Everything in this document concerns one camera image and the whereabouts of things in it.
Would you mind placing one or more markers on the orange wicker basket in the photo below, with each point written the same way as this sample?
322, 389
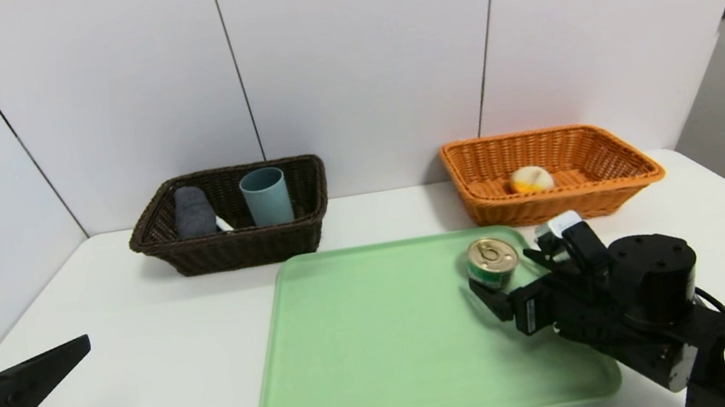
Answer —
549, 204

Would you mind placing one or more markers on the white marker pen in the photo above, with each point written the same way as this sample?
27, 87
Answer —
225, 224

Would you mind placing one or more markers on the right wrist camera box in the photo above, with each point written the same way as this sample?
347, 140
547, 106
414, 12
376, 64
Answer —
556, 225

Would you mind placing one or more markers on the dark brown wicker basket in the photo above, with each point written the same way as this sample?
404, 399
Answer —
233, 251

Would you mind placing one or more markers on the orange-topped white bun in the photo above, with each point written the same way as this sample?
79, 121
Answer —
531, 178

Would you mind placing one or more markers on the grey towel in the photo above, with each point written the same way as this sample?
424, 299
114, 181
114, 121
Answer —
193, 211

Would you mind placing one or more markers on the light green plastic tray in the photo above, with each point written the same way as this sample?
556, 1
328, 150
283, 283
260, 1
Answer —
393, 357

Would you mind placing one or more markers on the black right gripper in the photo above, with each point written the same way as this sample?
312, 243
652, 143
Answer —
530, 313

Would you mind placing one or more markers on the tin can with pull tab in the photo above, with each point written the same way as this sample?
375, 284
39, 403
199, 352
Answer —
491, 257

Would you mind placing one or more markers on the blue-grey plastic cup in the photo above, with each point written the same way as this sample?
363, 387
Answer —
266, 200

